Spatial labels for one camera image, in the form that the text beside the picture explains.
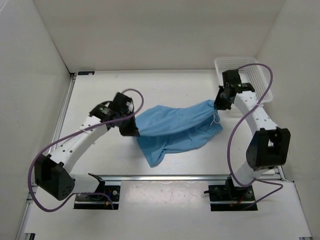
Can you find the white plastic mesh basket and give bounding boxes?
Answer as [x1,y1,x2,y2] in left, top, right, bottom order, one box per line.
[214,56,273,108]

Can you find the purple cable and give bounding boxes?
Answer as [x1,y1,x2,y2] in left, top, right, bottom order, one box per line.
[27,88,145,213]
[228,63,285,208]

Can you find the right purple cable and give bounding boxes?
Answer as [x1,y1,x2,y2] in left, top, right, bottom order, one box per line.
[228,63,285,208]

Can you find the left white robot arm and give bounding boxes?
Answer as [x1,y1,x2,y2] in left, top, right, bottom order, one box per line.
[31,92,140,201]

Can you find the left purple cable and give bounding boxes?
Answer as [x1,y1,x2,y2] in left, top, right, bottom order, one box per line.
[27,88,145,213]

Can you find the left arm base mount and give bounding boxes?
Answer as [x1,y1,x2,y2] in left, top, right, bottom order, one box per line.
[73,173,121,211]

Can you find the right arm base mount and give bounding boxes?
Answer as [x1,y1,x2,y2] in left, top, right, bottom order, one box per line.
[203,176,258,212]

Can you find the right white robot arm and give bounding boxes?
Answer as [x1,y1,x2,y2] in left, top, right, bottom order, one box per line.
[214,69,291,200]

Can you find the light blue shorts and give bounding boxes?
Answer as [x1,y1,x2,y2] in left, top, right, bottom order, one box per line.
[136,99,223,168]

